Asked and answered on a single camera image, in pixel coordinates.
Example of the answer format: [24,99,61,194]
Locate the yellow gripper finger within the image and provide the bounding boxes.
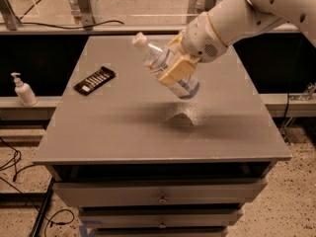
[167,32,186,55]
[159,54,199,87]

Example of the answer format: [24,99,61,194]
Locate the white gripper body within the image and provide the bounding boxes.
[182,12,228,63]

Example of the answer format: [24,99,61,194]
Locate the clear plastic water bottle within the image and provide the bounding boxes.
[132,33,199,99]

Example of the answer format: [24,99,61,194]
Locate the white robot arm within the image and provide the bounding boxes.
[159,0,316,86]

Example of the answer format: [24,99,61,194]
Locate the white pump lotion bottle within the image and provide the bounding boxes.
[11,72,38,107]

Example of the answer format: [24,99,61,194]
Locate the black screwdriver bit case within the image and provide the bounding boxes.
[73,66,116,96]

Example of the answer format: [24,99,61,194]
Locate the grey drawer cabinet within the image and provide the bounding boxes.
[35,36,290,237]

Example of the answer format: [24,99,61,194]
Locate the top grey drawer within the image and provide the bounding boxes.
[53,179,267,207]

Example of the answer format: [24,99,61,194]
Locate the grey drawer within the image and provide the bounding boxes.
[79,208,243,229]
[53,179,267,207]

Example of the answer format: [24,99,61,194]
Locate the black cable on ledge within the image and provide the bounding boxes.
[19,19,125,31]

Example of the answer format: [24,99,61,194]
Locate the far left metal bracket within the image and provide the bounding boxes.
[0,0,22,31]

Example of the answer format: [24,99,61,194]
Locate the black floor cables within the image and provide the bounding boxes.
[0,135,76,237]

